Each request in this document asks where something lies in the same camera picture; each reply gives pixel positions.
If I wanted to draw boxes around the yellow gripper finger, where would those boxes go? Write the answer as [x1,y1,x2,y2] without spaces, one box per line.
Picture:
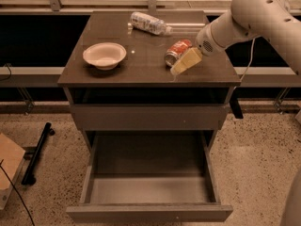
[170,47,202,75]

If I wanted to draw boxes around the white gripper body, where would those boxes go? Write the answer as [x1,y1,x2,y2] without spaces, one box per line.
[196,24,225,57]

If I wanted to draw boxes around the red coke can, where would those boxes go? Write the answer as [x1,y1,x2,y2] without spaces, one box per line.
[165,39,192,67]

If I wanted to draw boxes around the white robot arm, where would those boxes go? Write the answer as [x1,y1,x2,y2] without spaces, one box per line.
[183,0,301,226]

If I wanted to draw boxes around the dark grey drawer cabinet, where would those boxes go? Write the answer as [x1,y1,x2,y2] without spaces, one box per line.
[58,10,239,146]

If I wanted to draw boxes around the closed grey top drawer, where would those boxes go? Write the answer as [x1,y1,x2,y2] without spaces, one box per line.
[71,105,230,131]

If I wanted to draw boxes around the open grey middle drawer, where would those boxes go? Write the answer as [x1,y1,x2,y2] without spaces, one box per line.
[67,131,233,223]

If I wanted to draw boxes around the clear plastic water bottle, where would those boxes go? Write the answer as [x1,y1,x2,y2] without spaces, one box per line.
[130,12,172,36]

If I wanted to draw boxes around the white bowl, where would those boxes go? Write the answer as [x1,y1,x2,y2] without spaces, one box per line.
[83,42,127,71]

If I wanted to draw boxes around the black bar on floor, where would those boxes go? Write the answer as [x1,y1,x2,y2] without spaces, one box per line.
[22,122,55,186]

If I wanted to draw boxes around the brown cardboard box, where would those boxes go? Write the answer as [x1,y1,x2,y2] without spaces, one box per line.
[0,133,25,210]

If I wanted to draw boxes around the white cable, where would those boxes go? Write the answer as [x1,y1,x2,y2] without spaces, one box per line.
[239,38,256,82]

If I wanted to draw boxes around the black cable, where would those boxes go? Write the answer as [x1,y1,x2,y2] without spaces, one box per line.
[0,159,36,226]

